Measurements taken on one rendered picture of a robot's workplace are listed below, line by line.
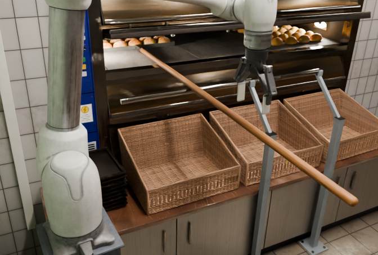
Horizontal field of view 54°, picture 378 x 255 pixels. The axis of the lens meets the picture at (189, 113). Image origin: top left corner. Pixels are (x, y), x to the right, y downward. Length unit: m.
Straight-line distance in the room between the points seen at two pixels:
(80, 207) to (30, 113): 1.06
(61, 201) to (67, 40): 0.45
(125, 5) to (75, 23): 0.92
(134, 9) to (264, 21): 0.99
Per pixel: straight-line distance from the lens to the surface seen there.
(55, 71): 1.17
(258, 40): 1.22
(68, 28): 1.13
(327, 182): 1.19
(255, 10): 1.19
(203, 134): 2.37
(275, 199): 2.32
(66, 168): 1.08
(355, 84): 3.24
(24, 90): 2.04
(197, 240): 2.16
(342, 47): 2.99
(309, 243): 2.77
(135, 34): 1.91
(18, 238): 2.50
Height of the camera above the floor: 1.83
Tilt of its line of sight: 24 degrees down
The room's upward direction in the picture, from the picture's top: 1 degrees clockwise
